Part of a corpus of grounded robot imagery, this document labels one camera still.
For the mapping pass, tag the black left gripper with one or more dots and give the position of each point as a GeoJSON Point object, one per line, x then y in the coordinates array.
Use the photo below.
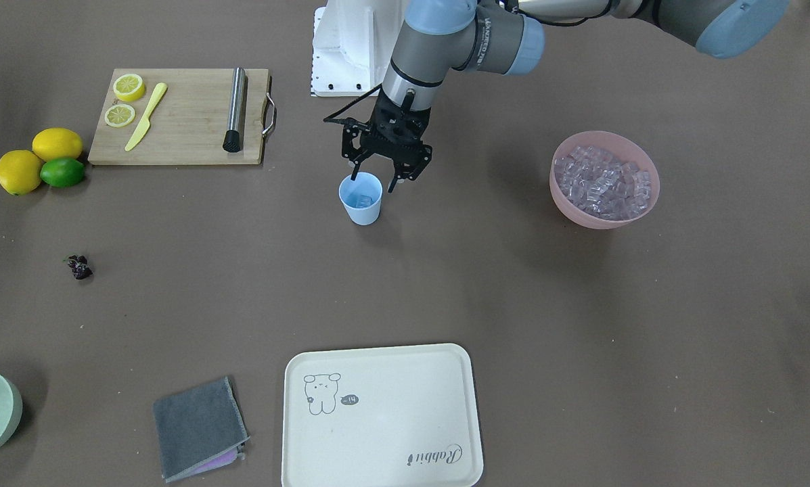
{"type": "Point", "coordinates": [352, 148]}

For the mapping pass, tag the clear ice cube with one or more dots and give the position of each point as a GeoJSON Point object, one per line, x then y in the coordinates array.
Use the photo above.
{"type": "Point", "coordinates": [363, 201]}

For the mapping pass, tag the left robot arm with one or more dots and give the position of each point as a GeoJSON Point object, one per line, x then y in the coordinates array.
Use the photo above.
{"type": "Point", "coordinates": [507, 37]}

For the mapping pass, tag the light blue cup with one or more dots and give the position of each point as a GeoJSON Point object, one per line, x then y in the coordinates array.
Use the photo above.
{"type": "Point", "coordinates": [363, 183]}

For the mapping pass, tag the pile of ice cubes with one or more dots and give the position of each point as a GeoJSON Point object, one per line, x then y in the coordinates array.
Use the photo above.
{"type": "Point", "coordinates": [600, 184]}

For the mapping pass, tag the steel muddler black tip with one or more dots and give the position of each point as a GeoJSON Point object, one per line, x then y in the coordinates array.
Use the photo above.
{"type": "Point", "coordinates": [233, 138]}

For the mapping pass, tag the bamboo cutting board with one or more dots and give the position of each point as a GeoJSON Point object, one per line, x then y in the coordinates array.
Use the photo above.
{"type": "Point", "coordinates": [189, 124]}

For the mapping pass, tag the pink bowl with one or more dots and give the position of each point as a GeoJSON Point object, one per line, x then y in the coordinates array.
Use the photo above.
{"type": "Point", "coordinates": [623, 148]}

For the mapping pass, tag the yellow plastic knife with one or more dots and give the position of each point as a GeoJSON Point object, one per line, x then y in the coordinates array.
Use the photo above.
{"type": "Point", "coordinates": [144, 123]}

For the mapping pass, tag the cream rabbit tray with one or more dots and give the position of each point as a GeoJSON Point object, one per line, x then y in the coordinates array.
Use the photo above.
{"type": "Point", "coordinates": [391, 416]}

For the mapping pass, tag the lemon half upper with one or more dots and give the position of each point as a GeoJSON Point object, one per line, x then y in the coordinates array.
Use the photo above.
{"type": "Point", "coordinates": [129, 87]}

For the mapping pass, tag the lemon half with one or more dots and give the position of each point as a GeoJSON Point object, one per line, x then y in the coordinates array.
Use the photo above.
{"type": "Point", "coordinates": [119, 115]}
{"type": "Point", "coordinates": [129, 87]}

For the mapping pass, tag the lemon half lower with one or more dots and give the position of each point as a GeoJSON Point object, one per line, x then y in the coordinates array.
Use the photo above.
{"type": "Point", "coordinates": [119, 115]}

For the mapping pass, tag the grey folded cloth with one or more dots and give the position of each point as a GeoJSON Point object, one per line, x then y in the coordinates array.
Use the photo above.
{"type": "Point", "coordinates": [199, 429]}

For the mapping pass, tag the green lime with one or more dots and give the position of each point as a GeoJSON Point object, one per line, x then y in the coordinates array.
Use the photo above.
{"type": "Point", "coordinates": [62, 172]}

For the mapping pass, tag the yellow lemon near board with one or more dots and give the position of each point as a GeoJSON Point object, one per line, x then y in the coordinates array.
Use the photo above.
{"type": "Point", "coordinates": [57, 142]}

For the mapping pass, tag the yellow lemon outer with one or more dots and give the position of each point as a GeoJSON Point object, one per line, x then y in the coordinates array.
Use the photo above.
{"type": "Point", "coordinates": [20, 172]}

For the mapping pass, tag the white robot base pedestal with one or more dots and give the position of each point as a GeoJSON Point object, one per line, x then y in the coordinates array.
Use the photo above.
{"type": "Point", "coordinates": [352, 45]}

